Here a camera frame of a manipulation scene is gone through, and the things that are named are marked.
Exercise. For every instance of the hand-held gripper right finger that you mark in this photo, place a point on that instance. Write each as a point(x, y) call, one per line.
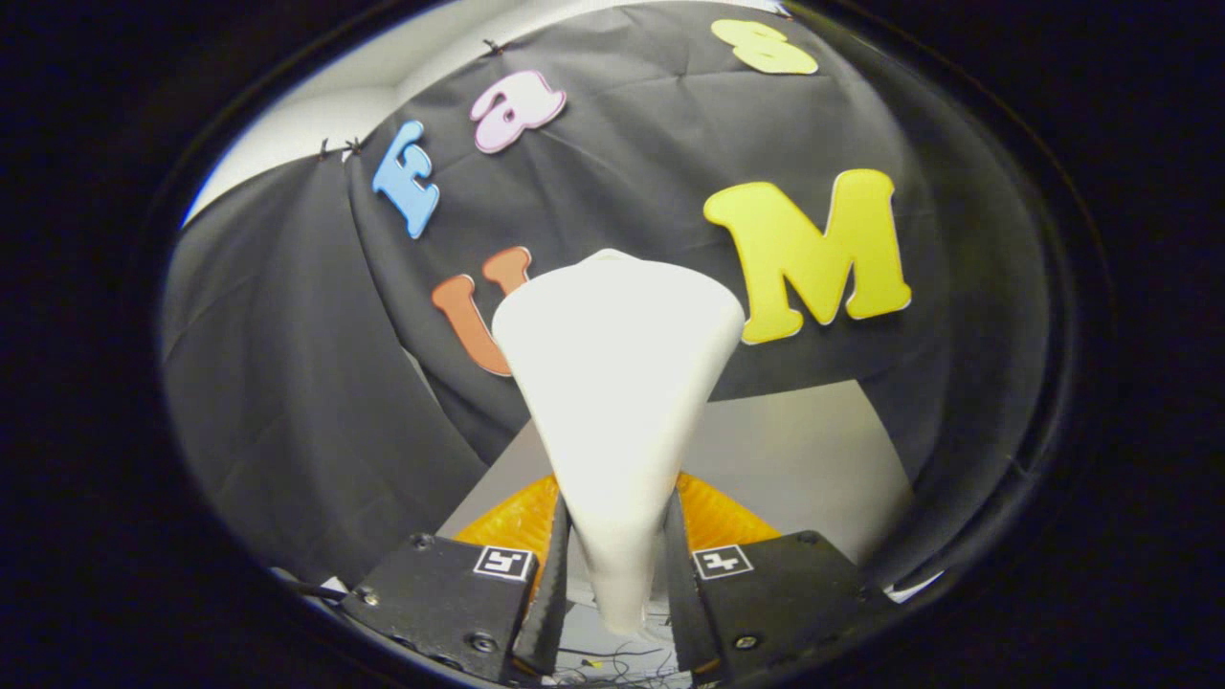
point(681, 612)

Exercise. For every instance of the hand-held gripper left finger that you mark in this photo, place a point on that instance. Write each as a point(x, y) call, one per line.
point(550, 612)

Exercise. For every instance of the white garment steamer head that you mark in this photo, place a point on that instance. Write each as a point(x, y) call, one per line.
point(612, 383)

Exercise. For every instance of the grey drawer cabinet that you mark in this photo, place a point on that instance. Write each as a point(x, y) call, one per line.
point(794, 459)

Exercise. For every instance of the black backdrop cloth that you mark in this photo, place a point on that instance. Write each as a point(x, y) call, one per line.
point(622, 144)

